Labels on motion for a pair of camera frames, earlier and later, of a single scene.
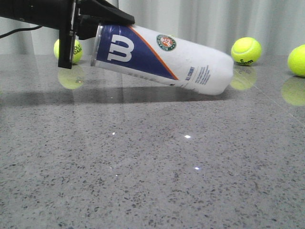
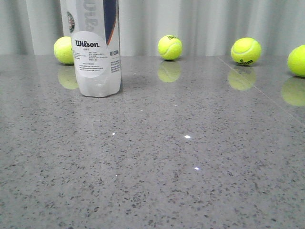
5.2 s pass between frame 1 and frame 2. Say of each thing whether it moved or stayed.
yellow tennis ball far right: stayed
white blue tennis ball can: moved
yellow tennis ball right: stayed
